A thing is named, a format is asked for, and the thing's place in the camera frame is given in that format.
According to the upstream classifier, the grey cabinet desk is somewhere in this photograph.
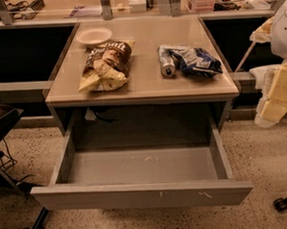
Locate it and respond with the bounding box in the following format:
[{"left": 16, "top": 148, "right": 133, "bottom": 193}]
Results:
[{"left": 45, "top": 14, "right": 239, "bottom": 131}]

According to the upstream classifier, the white box on shelf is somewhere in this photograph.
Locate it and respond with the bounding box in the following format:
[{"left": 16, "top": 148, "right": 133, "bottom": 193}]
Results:
[{"left": 129, "top": 0, "right": 146, "bottom": 13}]

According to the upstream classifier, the black caster wheel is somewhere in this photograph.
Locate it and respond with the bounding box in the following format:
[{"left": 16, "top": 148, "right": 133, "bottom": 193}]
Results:
[{"left": 273, "top": 197, "right": 287, "bottom": 213}]

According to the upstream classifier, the white stick with black tip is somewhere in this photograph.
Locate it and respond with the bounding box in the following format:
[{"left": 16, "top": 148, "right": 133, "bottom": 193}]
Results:
[{"left": 234, "top": 41, "right": 256, "bottom": 72}]

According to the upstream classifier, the silver blue redbull can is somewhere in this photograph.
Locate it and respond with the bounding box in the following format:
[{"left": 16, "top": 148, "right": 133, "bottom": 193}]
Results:
[{"left": 158, "top": 45, "right": 176, "bottom": 78}]

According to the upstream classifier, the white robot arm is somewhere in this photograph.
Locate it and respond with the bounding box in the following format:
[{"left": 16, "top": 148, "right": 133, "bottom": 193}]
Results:
[{"left": 249, "top": 0, "right": 287, "bottom": 128}]

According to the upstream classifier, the blue white chip bag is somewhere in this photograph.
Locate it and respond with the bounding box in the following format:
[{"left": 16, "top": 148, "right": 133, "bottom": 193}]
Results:
[{"left": 168, "top": 45, "right": 222, "bottom": 77}]

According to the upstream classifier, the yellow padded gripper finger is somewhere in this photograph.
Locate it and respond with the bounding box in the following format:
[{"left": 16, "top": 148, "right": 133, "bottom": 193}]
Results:
[
  {"left": 254, "top": 62, "right": 287, "bottom": 128},
  {"left": 249, "top": 17, "right": 274, "bottom": 44}
]

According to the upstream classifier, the open grey top drawer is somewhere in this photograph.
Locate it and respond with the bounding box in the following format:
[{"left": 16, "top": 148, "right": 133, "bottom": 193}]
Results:
[{"left": 32, "top": 103, "right": 252, "bottom": 210}]

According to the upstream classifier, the black cable bundle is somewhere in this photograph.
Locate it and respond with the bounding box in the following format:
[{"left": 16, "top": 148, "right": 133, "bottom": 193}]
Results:
[{"left": 0, "top": 0, "right": 47, "bottom": 22}]

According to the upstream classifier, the brown yellow chip bag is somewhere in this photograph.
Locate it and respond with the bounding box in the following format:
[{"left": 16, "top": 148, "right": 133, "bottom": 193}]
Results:
[{"left": 78, "top": 40, "right": 134, "bottom": 92}]

